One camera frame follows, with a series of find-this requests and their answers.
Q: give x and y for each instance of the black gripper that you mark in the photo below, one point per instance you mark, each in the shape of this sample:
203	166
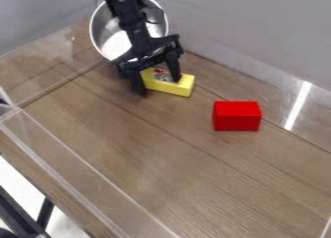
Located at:
152	51

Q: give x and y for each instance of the clear acrylic front barrier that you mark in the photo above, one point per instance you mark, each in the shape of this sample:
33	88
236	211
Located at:
108	212

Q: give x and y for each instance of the yellow butter block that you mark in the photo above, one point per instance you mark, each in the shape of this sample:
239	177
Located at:
159	80

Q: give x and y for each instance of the black table leg frame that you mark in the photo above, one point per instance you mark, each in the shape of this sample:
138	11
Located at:
21	225

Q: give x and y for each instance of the silver steel pot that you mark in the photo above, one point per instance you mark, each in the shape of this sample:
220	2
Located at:
109	38

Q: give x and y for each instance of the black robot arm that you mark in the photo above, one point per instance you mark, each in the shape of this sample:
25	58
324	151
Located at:
128	11

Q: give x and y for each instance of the red rectangular block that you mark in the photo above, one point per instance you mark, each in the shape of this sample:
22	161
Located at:
236	116

